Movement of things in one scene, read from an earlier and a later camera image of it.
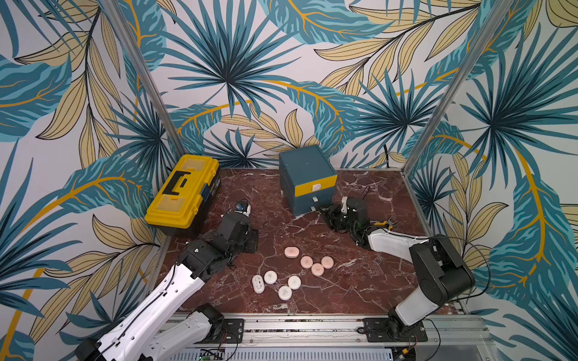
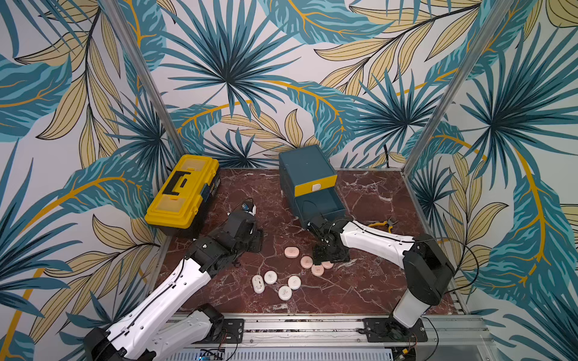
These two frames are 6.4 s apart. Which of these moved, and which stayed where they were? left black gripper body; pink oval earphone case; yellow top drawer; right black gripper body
Moved: right black gripper body
Stayed: yellow top drawer; left black gripper body; pink oval earphone case
